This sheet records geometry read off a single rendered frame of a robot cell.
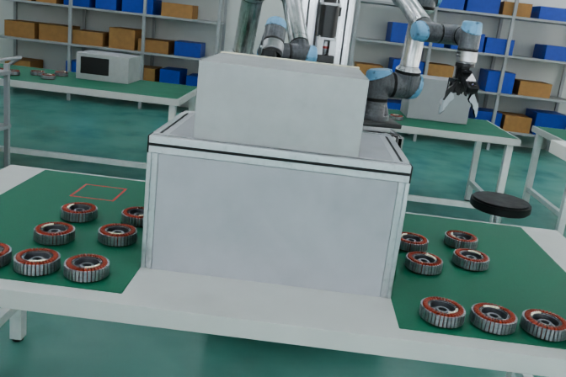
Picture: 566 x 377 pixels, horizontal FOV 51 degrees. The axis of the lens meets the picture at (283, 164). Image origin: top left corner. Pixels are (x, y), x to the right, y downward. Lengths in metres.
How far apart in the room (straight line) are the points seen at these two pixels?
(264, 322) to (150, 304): 0.28
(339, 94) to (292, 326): 0.58
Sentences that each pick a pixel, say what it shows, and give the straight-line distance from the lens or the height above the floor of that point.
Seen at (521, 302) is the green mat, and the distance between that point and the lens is 1.82.
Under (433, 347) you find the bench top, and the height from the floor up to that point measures 0.74.
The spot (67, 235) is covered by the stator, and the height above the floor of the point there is 0.78.
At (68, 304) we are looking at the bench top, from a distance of 1.54.
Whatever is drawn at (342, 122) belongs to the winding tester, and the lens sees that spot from 1.52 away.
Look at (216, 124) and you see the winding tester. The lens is 1.54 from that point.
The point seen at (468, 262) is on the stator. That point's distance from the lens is 1.94.
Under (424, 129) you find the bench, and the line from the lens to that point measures 4.61.
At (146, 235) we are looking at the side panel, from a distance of 1.64.
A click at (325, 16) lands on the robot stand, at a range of 2.74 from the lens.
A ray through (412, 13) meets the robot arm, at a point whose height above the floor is 1.52.
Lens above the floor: 1.45
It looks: 14 degrees down
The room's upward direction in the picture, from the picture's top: 6 degrees clockwise
